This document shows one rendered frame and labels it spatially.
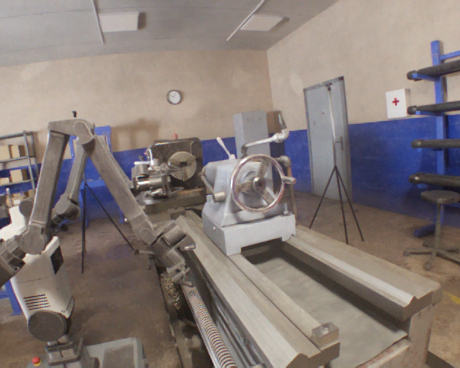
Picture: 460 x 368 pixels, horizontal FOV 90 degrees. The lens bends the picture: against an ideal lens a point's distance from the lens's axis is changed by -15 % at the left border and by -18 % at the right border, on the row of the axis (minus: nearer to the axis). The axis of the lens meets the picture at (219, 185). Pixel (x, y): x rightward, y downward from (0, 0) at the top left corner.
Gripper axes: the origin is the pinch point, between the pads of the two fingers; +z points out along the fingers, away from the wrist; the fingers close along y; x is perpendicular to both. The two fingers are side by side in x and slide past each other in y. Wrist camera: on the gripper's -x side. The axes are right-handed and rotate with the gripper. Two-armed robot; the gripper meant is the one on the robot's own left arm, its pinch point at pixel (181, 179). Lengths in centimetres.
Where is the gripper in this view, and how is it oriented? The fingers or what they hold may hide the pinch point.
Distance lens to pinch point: 124.7
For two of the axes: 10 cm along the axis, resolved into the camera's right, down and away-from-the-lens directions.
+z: 9.4, -1.6, 2.9
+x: 3.3, 4.3, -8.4
